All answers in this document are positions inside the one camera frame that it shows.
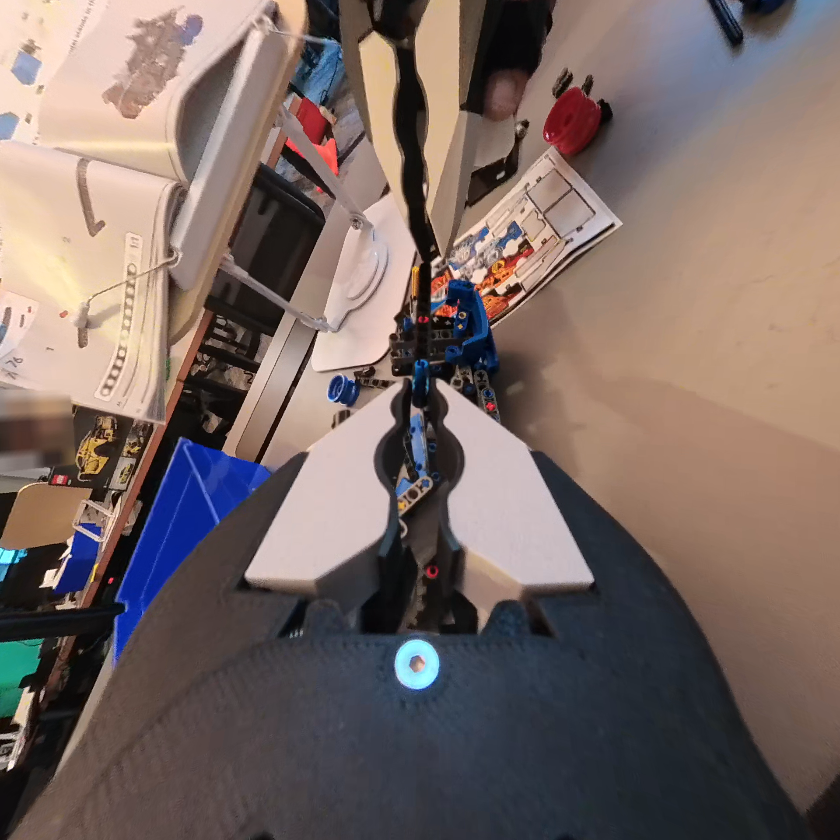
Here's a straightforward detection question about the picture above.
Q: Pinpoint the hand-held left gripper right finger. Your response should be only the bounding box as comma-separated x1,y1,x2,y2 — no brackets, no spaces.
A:
436,379,596,632

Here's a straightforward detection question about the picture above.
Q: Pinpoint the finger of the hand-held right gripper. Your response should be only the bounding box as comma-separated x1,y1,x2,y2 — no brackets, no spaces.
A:
357,29,442,261
425,0,490,258

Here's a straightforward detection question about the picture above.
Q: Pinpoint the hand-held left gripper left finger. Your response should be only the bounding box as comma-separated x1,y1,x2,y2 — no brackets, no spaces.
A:
244,381,404,632

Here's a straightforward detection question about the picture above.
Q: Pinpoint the long black holed beam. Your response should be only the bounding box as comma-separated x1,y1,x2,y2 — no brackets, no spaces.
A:
410,259,437,395

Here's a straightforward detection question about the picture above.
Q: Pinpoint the black blue toy car chassis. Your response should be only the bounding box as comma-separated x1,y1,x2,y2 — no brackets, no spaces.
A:
387,259,503,631

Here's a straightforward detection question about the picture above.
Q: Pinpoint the grey desk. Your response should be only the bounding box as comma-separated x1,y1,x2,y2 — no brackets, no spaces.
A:
223,0,840,815

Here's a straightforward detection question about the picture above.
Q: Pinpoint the person's right hand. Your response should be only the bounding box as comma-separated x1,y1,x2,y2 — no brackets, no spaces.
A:
482,66,529,122

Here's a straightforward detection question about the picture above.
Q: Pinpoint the red container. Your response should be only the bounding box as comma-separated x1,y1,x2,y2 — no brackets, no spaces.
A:
295,98,337,142

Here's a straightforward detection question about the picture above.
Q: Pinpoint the colourful sticker sheet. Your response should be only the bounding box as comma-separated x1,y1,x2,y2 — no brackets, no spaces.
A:
430,146,623,326

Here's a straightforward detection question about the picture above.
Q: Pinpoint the red toy wheel hub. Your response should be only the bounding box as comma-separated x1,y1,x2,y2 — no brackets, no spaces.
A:
542,85,605,157

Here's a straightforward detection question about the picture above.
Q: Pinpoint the blue storage bin with tag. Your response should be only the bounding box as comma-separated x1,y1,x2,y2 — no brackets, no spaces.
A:
113,438,271,667

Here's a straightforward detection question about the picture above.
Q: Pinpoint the wooden shelf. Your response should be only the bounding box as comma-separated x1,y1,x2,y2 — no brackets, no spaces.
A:
39,308,221,690

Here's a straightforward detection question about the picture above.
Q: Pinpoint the white book stand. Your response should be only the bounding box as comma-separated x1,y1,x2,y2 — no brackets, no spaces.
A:
72,0,421,374

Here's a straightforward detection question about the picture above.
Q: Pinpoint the toy box with yellow car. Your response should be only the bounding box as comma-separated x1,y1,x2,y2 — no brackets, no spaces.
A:
69,410,155,493

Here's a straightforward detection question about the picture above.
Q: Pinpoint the white instruction booklet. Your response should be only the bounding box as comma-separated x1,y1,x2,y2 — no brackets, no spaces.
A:
0,0,277,421

